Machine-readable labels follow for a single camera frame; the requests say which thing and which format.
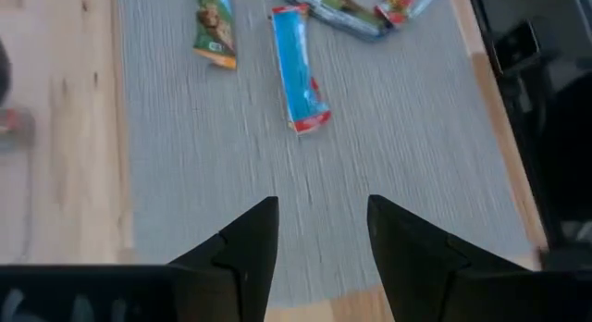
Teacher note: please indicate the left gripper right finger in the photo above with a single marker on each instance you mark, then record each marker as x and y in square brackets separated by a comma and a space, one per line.
[425, 266]

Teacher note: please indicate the blue granola bar red ends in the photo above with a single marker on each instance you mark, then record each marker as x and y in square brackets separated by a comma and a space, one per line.
[298, 72]

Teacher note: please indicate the green and orange granola bar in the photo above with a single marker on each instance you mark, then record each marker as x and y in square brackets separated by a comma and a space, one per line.
[215, 30]

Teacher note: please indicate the grey woven table mat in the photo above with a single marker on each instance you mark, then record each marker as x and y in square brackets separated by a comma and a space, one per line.
[324, 151]

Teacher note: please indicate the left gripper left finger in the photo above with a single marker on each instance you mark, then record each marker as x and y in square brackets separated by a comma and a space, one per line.
[222, 276]

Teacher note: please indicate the black table frame rail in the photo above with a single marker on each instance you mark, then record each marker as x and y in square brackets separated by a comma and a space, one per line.
[522, 151]

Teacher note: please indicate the black box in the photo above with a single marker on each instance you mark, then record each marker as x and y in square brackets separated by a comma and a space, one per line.
[515, 46]

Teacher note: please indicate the green and blue granola bar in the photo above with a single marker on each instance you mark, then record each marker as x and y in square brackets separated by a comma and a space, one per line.
[342, 16]

